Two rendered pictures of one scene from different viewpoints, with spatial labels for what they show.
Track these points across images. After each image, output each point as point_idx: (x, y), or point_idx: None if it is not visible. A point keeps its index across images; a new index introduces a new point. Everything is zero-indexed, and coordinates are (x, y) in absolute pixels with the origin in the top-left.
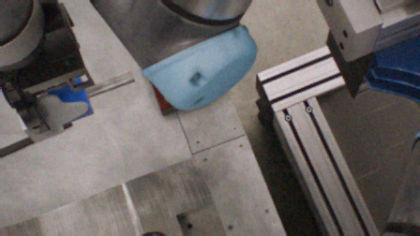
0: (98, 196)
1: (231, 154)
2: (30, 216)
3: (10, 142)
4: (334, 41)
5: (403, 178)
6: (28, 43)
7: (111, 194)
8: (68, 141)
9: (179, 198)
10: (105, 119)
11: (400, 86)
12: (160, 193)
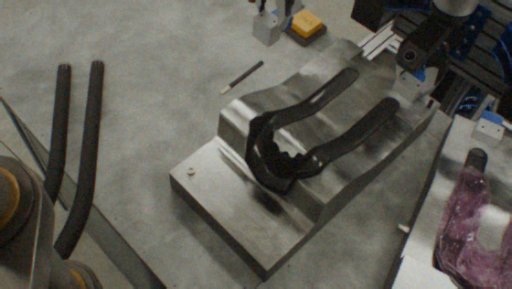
0: (309, 63)
1: None
2: None
3: (236, 78)
4: (358, 7)
5: None
6: None
7: (314, 60)
8: (265, 69)
9: (347, 52)
10: (278, 56)
11: (402, 5)
12: (338, 53)
